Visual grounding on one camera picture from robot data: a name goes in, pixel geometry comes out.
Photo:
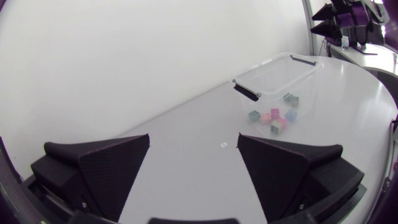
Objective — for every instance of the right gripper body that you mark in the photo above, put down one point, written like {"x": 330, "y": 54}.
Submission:
{"x": 346, "y": 20}

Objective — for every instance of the dark green toy brick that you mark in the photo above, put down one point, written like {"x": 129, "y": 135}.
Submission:
{"x": 287, "y": 97}

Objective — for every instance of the blue toy brick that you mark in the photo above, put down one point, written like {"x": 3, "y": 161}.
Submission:
{"x": 291, "y": 115}

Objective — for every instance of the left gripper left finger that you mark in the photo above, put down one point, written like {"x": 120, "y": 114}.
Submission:
{"x": 102, "y": 174}

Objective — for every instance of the pink toy brick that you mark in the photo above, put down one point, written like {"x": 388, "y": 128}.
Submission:
{"x": 275, "y": 113}
{"x": 282, "y": 122}

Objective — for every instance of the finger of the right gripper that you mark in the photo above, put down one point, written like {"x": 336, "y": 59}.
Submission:
{"x": 326, "y": 13}
{"x": 326, "y": 30}

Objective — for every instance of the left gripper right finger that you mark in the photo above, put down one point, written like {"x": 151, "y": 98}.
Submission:
{"x": 280, "y": 174}

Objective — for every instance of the yellow-green toy brick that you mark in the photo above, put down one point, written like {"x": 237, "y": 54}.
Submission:
{"x": 275, "y": 127}

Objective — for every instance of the olive toy brick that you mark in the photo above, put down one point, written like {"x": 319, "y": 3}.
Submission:
{"x": 295, "y": 101}

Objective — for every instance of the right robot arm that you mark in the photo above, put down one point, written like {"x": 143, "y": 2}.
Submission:
{"x": 376, "y": 11}

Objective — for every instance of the clear plastic container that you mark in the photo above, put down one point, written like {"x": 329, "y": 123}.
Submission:
{"x": 280, "y": 77}

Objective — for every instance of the orange toy brick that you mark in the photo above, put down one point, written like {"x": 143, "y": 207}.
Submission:
{"x": 265, "y": 118}

